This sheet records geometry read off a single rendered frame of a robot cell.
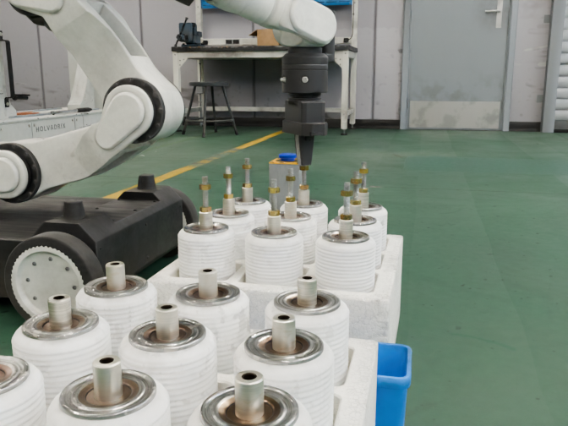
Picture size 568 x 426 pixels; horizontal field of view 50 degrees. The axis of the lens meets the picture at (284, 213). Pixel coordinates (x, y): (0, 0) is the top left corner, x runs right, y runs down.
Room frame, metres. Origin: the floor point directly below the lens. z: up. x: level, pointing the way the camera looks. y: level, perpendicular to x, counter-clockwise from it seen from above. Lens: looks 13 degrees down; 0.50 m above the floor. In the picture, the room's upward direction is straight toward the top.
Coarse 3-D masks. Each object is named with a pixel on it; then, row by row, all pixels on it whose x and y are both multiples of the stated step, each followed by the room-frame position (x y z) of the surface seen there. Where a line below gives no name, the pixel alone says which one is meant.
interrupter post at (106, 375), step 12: (96, 360) 0.45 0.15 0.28; (108, 360) 0.45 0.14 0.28; (120, 360) 0.45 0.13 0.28; (96, 372) 0.44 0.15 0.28; (108, 372) 0.44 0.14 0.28; (120, 372) 0.45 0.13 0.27; (96, 384) 0.44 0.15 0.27; (108, 384) 0.44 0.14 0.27; (120, 384) 0.44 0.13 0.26; (96, 396) 0.44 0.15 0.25; (108, 396) 0.44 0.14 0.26; (120, 396) 0.44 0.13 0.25
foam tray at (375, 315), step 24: (240, 264) 1.03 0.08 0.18; (312, 264) 1.02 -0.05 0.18; (384, 264) 1.02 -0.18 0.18; (168, 288) 0.93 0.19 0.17; (240, 288) 0.90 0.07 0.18; (264, 288) 0.90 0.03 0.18; (288, 288) 0.90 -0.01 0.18; (384, 288) 0.90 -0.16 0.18; (264, 312) 0.89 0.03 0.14; (360, 312) 0.85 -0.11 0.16; (384, 312) 0.85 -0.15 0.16; (360, 336) 0.85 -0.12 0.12; (384, 336) 0.85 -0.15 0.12
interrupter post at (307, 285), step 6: (300, 276) 0.65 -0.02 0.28; (306, 276) 0.66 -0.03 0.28; (312, 276) 0.65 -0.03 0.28; (300, 282) 0.64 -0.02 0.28; (306, 282) 0.64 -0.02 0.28; (312, 282) 0.64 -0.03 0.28; (300, 288) 0.64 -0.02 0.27; (306, 288) 0.64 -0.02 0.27; (312, 288) 0.64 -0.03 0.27; (300, 294) 0.64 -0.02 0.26; (306, 294) 0.64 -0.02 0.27; (312, 294) 0.64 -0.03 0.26; (300, 300) 0.64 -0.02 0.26; (306, 300) 0.64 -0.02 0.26; (312, 300) 0.64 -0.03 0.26; (306, 306) 0.64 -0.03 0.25
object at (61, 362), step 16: (16, 336) 0.57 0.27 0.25; (80, 336) 0.56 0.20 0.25; (96, 336) 0.57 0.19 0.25; (16, 352) 0.55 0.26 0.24; (32, 352) 0.54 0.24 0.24; (48, 352) 0.54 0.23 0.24; (64, 352) 0.54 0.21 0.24; (80, 352) 0.55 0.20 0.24; (96, 352) 0.57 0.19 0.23; (48, 368) 0.54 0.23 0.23; (64, 368) 0.54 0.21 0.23; (80, 368) 0.55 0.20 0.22; (48, 384) 0.54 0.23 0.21; (64, 384) 0.54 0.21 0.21; (48, 400) 0.54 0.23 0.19
